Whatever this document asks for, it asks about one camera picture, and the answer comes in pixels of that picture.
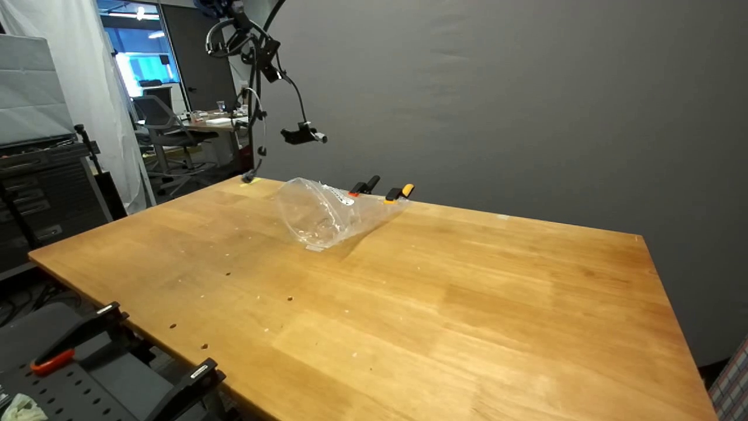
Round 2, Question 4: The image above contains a clear plastic bag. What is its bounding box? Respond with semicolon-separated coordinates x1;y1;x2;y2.
275;179;408;254

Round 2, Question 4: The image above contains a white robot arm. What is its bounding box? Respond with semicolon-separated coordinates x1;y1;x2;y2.
195;0;245;20

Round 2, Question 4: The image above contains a black orange clamp on table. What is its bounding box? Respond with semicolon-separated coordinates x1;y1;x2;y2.
349;175;380;197

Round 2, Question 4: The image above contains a black yellow clamp on table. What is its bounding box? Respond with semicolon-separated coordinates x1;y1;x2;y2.
385;183;417;201

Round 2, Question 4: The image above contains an office chair in background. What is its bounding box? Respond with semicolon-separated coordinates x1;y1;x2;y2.
134;93;212;183

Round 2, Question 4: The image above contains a black clamp near table corner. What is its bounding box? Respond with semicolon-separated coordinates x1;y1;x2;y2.
144;359;225;421

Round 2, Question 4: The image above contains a grey photo backdrop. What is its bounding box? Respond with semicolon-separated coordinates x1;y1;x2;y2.
258;0;748;365

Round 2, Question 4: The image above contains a black equipment rack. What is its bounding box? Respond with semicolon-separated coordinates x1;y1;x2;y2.
0;125;127;282

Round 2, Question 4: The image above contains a white curtain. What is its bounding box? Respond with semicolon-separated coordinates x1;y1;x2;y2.
0;0;154;215

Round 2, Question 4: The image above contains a crumpled white paper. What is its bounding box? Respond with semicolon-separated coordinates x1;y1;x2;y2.
0;393;50;421

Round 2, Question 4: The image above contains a black clamp with orange handle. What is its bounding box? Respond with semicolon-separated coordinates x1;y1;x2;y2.
27;303;127;377

